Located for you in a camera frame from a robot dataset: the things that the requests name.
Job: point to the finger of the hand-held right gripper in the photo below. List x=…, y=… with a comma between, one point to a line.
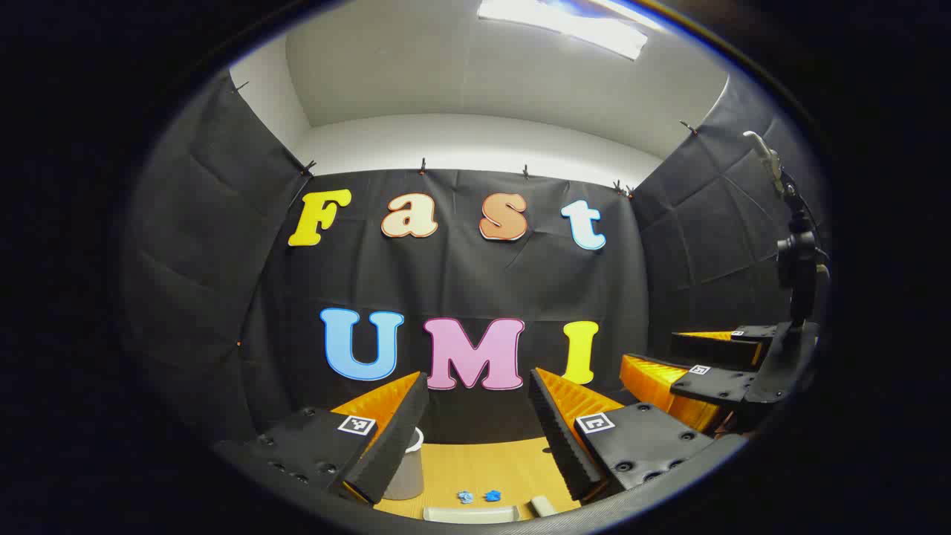
x=717, y=349
x=713, y=383

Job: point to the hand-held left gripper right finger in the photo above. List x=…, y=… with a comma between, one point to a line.
x=557, y=431

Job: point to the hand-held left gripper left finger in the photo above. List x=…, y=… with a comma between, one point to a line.
x=394, y=438

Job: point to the grey garbage bin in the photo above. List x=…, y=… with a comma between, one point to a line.
x=405, y=475

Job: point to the small grey broom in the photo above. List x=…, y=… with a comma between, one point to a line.
x=542, y=507

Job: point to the dark blue paper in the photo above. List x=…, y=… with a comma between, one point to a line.
x=492, y=495

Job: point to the light blue paper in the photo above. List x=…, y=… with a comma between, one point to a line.
x=465, y=496

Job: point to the grey dustpan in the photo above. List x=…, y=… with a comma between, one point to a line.
x=468, y=514

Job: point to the wooden desktop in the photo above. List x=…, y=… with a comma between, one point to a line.
x=483, y=468

